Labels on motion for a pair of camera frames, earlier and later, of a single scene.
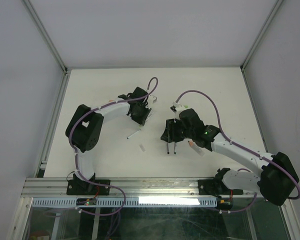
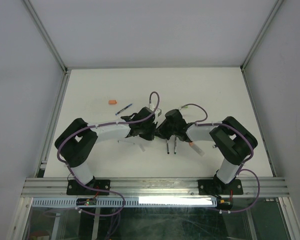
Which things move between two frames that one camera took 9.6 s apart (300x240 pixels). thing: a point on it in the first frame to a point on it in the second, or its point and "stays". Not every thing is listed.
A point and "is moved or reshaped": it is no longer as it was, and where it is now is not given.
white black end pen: x=168 y=150 stays
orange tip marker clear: x=195 y=147 stays
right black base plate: x=206 y=187 stays
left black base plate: x=84 y=187 stays
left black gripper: x=142 y=120 to x=151 y=136
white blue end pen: x=128 y=137 is moved or reshaped
